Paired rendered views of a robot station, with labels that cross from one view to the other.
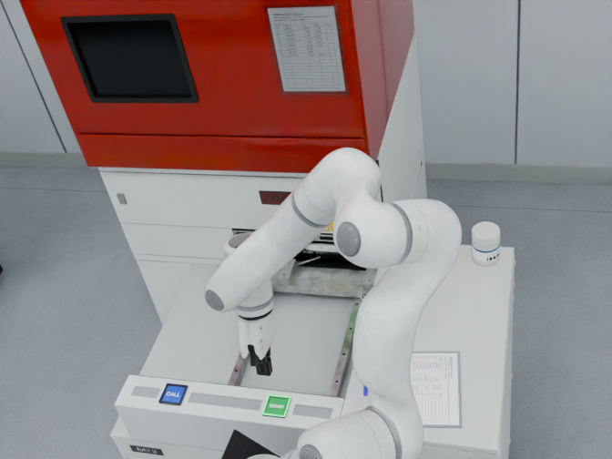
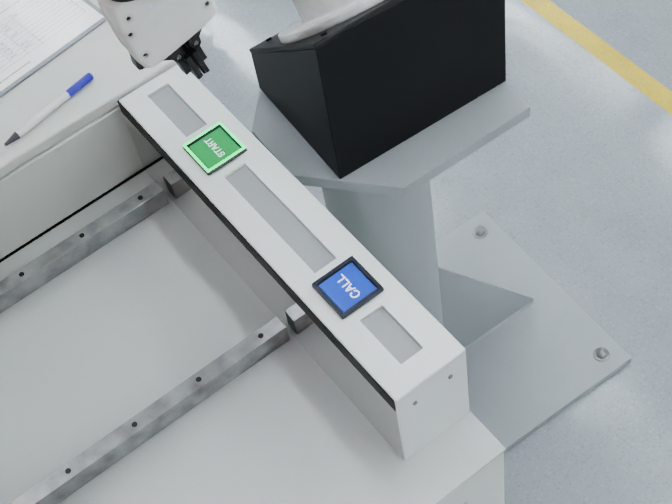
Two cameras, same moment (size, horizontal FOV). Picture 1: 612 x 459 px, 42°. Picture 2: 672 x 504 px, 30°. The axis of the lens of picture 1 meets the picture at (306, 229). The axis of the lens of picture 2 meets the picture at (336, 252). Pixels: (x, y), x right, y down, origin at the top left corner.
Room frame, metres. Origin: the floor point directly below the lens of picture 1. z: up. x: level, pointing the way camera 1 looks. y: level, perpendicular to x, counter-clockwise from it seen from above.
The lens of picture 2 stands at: (1.80, 0.87, 2.09)
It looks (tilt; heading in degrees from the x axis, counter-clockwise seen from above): 55 degrees down; 221
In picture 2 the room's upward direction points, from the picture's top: 12 degrees counter-clockwise
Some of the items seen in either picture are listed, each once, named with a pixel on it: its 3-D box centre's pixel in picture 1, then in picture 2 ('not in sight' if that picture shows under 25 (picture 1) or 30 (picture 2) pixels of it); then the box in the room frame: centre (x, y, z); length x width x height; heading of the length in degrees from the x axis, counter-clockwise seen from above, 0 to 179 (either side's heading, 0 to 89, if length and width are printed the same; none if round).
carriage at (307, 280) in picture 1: (315, 280); not in sight; (1.62, 0.00, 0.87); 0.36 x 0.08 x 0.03; 68
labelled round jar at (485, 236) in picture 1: (485, 243); not in sight; (1.48, -0.45, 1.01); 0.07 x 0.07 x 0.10
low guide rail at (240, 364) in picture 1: (251, 335); (105, 453); (1.49, 0.20, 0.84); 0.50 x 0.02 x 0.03; 158
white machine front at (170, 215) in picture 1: (243, 215); not in sight; (1.78, 0.17, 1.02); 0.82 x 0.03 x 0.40; 68
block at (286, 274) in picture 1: (287, 271); not in sight; (1.65, 0.08, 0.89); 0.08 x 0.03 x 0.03; 158
